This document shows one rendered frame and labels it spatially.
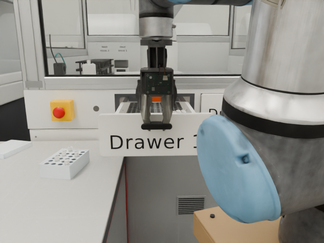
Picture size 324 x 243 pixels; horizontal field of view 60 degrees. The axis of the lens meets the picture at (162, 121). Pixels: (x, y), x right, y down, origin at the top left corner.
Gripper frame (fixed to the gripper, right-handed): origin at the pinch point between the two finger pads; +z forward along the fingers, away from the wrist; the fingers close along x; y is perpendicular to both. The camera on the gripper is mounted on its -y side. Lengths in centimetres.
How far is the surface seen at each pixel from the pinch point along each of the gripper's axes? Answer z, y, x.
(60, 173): 13.0, -0.6, -24.5
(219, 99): -0.2, -33.4, 23.5
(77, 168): 13.5, -4.6, -21.3
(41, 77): -8, -35, -40
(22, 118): 24, -107, -82
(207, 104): 1.5, -33.4, 19.2
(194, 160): 24.2, -35.0, 15.3
